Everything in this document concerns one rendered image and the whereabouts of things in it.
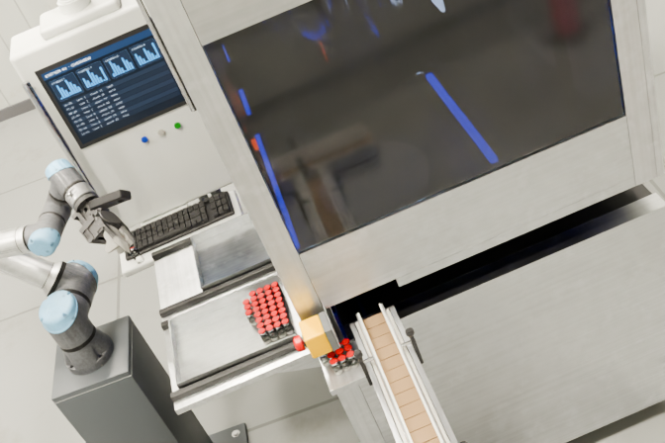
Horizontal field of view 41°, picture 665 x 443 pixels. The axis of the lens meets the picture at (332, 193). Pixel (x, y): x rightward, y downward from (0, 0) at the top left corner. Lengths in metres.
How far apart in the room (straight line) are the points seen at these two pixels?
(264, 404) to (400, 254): 1.45
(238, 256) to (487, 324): 0.79
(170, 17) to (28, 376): 2.75
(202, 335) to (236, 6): 1.09
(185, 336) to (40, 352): 1.84
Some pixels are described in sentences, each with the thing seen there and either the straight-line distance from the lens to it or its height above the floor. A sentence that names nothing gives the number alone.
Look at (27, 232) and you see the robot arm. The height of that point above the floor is 1.30.
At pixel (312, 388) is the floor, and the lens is 3.49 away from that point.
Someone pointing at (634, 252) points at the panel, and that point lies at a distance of 2.54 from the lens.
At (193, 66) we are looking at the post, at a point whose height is 1.77.
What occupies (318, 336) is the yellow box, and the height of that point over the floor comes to 1.03.
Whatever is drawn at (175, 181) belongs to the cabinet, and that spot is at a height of 0.91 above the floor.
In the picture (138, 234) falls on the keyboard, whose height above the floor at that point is 0.83.
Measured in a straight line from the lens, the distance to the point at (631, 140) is 2.31.
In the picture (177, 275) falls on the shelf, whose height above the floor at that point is 0.88.
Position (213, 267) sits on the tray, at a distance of 2.76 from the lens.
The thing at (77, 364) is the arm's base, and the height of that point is 0.83.
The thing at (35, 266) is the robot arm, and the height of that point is 1.08.
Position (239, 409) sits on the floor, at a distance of 3.56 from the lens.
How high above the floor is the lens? 2.55
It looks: 36 degrees down
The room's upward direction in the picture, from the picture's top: 22 degrees counter-clockwise
